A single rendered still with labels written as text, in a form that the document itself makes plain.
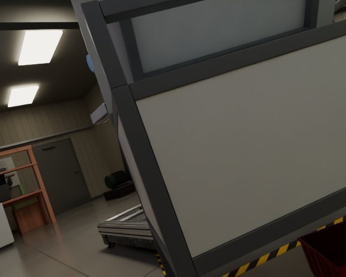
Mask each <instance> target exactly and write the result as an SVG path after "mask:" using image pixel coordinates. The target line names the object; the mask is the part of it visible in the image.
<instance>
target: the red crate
mask: <svg viewBox="0 0 346 277"><path fill-rule="evenodd" d="M297 240H298V241H299V242H300V243H301V246H302V248H303V251H304V253H305V256H306V259H307V261H308V264H309V267H310V270H311V272H312V273H314V275H316V276H317V277H346V220H345V221H342V222H340V223H337V224H334V225H331V226H328V227H326V228H323V229H320V230H318V231H314V232H311V233H309V234H306V235H304V236H301V237H297Z"/></svg>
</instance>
